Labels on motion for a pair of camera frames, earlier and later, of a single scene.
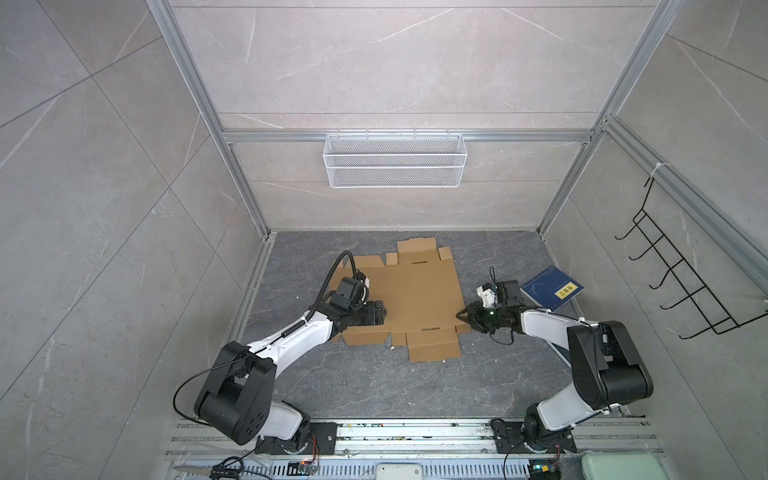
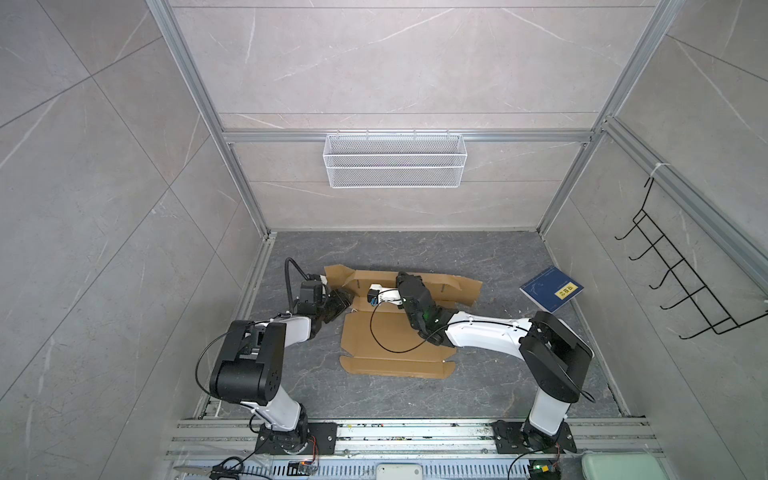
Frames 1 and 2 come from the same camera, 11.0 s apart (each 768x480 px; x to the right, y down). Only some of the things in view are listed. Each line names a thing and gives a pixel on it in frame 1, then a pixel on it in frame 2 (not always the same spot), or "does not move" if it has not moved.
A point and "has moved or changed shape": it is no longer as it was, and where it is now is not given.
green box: (621, 466) does not move
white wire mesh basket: (395, 161) does not move
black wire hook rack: (699, 296) does not move
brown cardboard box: (420, 286) has moved or changed shape
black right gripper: (474, 316) -> (404, 279)
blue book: (552, 289) does not move
